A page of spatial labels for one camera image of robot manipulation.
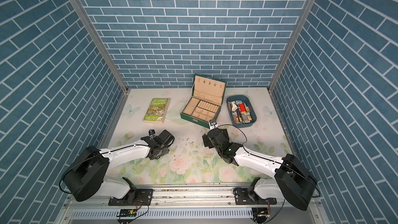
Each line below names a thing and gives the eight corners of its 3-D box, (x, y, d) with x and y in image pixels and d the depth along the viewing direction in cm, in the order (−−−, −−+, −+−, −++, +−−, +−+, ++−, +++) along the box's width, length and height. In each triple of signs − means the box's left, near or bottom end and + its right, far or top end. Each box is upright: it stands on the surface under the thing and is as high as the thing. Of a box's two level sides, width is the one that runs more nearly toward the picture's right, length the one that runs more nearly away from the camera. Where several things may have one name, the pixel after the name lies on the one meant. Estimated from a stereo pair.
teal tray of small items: (233, 128, 100) (235, 124, 97) (225, 100, 116) (225, 95, 113) (257, 125, 102) (259, 121, 98) (245, 97, 118) (246, 93, 114)
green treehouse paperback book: (144, 123, 102) (143, 120, 100) (151, 100, 115) (150, 97, 113) (164, 123, 102) (163, 120, 100) (169, 100, 115) (168, 97, 113)
